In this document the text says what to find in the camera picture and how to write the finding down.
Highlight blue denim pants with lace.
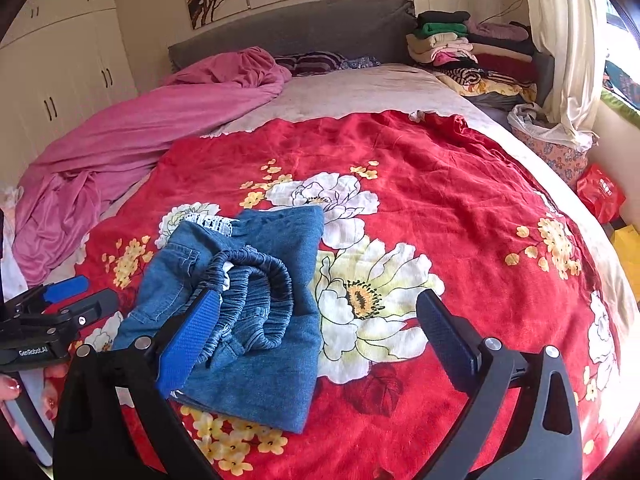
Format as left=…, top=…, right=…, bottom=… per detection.
left=113, top=206, right=324, bottom=434

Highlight left hand with red nails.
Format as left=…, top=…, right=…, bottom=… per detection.
left=1, top=363, right=68, bottom=422

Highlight pink white checked cloth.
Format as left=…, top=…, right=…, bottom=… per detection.
left=1, top=185, right=28, bottom=301

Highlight pink blanket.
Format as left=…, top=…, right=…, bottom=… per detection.
left=12, top=47, right=291, bottom=285

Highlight yellow bag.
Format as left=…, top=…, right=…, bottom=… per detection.
left=611, top=226, right=640, bottom=302

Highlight red plastic bag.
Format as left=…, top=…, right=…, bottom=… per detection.
left=576, top=164, right=626, bottom=224

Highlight cream wardrobe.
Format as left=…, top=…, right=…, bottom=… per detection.
left=0, top=0, right=138, bottom=185

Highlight red floral bedspread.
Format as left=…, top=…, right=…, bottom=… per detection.
left=78, top=110, right=634, bottom=479

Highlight floral laundry basket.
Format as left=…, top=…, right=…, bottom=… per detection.
left=506, top=103, right=599, bottom=190

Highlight striped purple pillow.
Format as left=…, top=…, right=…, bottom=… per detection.
left=274, top=51, right=381, bottom=77

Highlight stack of folded clothes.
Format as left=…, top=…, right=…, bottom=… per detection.
left=406, top=11, right=538, bottom=112

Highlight beige bed sheet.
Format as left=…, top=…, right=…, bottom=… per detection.
left=44, top=62, right=640, bottom=340

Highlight cream curtain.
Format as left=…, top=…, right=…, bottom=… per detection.
left=527, top=0, right=606, bottom=136

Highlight grey headboard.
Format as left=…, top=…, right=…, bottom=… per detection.
left=168, top=0, right=416, bottom=70

